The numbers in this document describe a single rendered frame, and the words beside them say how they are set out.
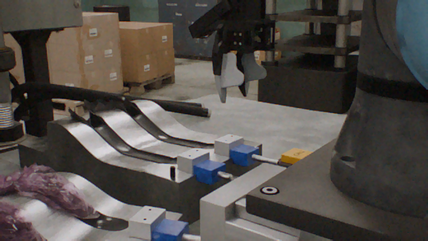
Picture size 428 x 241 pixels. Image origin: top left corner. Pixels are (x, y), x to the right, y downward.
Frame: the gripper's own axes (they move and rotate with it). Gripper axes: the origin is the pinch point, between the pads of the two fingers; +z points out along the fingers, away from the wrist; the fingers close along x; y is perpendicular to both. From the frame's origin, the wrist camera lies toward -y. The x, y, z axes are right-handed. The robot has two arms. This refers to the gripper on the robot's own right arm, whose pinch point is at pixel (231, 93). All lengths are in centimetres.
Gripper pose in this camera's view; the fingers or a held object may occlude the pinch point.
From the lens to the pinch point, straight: 92.9
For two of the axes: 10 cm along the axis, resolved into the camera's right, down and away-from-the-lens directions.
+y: 7.8, 1.7, -6.0
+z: 0.1, 9.6, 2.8
